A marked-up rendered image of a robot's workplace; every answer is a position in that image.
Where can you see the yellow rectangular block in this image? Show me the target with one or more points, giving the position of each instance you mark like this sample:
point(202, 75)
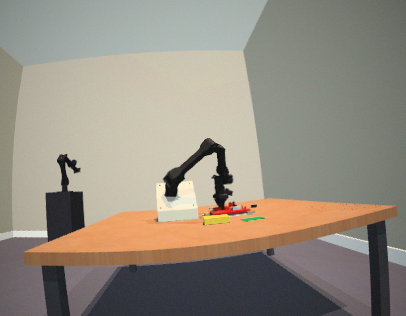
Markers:
point(217, 219)

